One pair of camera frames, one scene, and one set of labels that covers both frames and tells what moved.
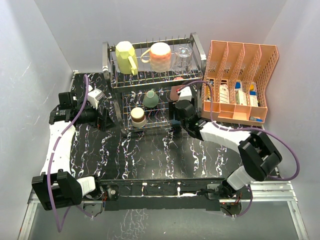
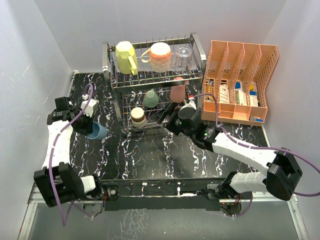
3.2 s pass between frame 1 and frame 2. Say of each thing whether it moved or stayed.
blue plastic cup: moved
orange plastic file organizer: stayed
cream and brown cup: stayed
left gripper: moved
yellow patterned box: stayed
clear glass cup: stayed
